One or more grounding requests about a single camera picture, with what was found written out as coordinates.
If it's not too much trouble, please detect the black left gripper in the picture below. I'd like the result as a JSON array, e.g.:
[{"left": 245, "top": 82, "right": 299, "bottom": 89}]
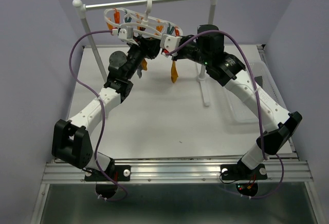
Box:
[{"left": 125, "top": 35, "right": 163, "bottom": 80}]

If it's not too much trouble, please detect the orange brown sock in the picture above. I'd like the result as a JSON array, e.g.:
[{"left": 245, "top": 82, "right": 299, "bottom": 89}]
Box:
[{"left": 141, "top": 59, "right": 148, "bottom": 71}]

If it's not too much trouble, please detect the white clip hanger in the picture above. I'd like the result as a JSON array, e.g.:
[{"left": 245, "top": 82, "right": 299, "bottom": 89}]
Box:
[{"left": 104, "top": 0, "right": 183, "bottom": 39}]

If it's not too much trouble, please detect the grey sock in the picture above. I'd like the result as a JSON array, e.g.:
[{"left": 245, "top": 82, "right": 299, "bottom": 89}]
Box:
[
  {"left": 254, "top": 76, "right": 263, "bottom": 87},
  {"left": 136, "top": 65, "right": 142, "bottom": 79}
]

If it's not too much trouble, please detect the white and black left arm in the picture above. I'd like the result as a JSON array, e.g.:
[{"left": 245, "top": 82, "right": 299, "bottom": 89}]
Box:
[{"left": 51, "top": 36, "right": 160, "bottom": 180}]

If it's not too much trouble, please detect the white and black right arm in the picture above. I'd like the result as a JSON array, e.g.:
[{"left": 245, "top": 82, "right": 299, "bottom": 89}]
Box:
[{"left": 176, "top": 25, "right": 302, "bottom": 181}]

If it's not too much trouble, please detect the teal clothes peg right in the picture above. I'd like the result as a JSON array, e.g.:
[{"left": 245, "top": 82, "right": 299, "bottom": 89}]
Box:
[{"left": 167, "top": 24, "right": 175, "bottom": 35}]

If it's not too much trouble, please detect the teal clothes peg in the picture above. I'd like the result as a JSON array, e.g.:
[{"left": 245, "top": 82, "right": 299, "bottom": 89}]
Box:
[
  {"left": 167, "top": 24, "right": 175, "bottom": 35},
  {"left": 124, "top": 14, "right": 132, "bottom": 23}
]

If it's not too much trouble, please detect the orange clothes peg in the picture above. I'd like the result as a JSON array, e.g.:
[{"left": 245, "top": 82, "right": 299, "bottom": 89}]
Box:
[{"left": 114, "top": 8, "right": 120, "bottom": 24}]

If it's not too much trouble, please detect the white clothes rack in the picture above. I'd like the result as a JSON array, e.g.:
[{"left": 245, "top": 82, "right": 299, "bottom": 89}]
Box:
[{"left": 72, "top": 0, "right": 226, "bottom": 106}]

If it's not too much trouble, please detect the white plastic basket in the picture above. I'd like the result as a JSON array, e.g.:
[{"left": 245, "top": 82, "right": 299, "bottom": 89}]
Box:
[{"left": 224, "top": 61, "right": 289, "bottom": 132}]

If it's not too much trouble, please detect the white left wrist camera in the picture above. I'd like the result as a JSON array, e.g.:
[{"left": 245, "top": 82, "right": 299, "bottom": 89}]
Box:
[{"left": 112, "top": 27, "right": 137, "bottom": 45}]

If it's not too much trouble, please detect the aluminium mounting rail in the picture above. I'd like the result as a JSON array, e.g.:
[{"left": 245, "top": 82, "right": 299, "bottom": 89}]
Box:
[{"left": 31, "top": 157, "right": 326, "bottom": 223}]

